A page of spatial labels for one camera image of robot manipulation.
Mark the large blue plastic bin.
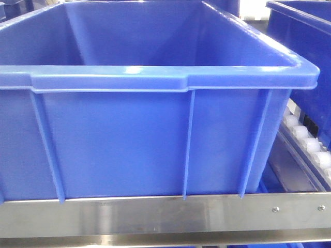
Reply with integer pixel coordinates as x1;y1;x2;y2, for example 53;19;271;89
1;1;320;202

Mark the white roller conveyor track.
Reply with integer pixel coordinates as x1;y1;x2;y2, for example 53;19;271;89
278;108;330;192

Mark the blue plastic bin middle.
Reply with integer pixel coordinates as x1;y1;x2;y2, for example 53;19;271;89
266;1;330;149

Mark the stainless steel shelf rail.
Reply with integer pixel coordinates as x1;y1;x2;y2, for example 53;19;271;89
1;192;330;247

